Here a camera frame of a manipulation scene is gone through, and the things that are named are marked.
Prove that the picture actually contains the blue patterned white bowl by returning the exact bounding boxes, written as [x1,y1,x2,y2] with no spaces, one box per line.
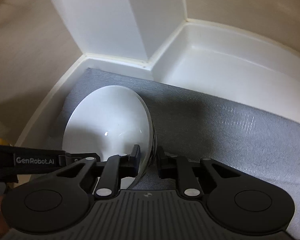
[62,86,157,189]

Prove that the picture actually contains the grey cloth mat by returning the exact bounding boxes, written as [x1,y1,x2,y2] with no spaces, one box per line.
[52,69,300,239]

